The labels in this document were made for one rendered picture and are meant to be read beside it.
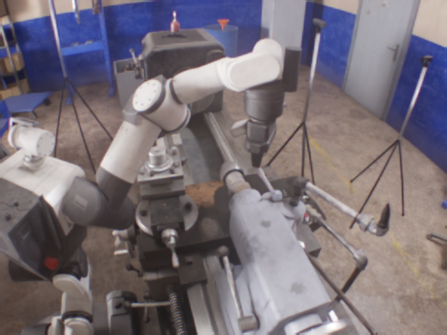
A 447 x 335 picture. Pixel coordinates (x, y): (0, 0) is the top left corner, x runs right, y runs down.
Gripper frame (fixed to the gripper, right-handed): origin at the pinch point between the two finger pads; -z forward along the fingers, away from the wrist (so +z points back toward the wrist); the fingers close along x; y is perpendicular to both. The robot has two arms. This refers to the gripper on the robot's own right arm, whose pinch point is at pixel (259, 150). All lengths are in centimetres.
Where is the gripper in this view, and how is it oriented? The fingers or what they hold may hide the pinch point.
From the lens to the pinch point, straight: 70.9
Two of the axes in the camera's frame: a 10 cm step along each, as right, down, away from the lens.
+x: -3.7, 5.7, -7.3
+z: 0.0, -7.9, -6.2
